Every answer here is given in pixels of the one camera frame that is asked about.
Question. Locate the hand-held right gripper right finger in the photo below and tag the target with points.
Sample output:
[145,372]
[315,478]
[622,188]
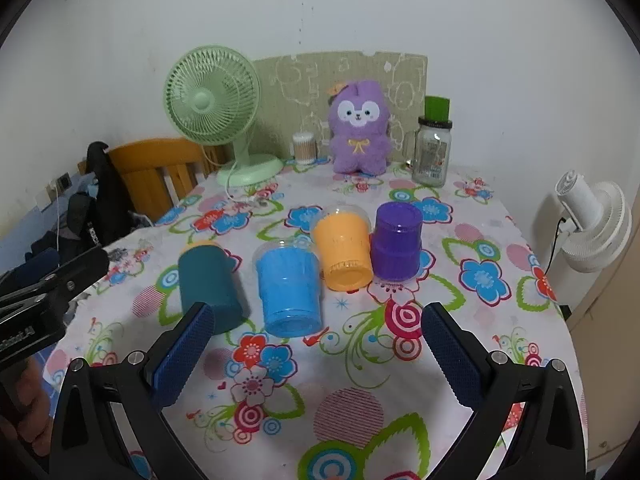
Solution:
[450,355]

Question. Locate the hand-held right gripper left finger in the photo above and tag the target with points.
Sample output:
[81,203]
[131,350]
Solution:
[185,355]

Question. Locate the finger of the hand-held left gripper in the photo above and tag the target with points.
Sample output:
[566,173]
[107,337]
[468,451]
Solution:
[75,272]

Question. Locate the teal cup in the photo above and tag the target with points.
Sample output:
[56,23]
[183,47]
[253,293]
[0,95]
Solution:
[207,280]

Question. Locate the blue cup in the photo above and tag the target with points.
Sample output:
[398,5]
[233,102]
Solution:
[287,290]

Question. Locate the purple cup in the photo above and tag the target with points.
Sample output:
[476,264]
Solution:
[397,245]

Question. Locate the orange cup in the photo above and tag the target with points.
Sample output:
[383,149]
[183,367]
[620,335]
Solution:
[342,245]

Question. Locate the green plastic cup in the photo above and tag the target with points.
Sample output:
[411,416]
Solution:
[437,107]

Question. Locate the person's left hand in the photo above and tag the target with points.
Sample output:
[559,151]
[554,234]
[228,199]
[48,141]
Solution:
[36,395]

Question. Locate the black bag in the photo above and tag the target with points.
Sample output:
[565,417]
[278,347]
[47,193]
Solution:
[105,195]

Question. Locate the floral tablecloth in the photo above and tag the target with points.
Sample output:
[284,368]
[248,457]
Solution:
[350,360]

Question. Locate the wooden chair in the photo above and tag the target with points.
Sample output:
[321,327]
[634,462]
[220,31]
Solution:
[150,160]

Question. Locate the white fan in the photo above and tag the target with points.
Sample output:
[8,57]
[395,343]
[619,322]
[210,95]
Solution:
[600,230]

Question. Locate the glass jar with black lid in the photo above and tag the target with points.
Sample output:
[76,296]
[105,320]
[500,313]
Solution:
[431,160]

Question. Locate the green desk fan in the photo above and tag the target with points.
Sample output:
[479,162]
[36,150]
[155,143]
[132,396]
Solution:
[210,100]

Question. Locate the purple plush toy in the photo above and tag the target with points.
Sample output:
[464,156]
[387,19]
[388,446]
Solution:
[357,145]

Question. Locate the cotton swab container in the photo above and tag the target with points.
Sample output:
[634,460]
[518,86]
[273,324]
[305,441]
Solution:
[304,152]

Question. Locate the wall outlet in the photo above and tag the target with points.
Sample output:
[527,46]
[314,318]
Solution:
[63,180]

